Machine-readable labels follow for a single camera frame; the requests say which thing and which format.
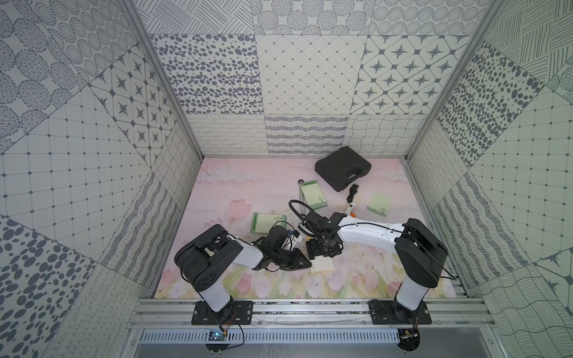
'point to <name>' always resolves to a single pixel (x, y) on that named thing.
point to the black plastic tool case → (342, 167)
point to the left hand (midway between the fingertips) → (314, 272)
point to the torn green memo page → (312, 194)
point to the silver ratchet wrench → (300, 183)
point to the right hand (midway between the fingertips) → (320, 257)
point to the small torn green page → (380, 203)
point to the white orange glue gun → (348, 211)
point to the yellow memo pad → (321, 264)
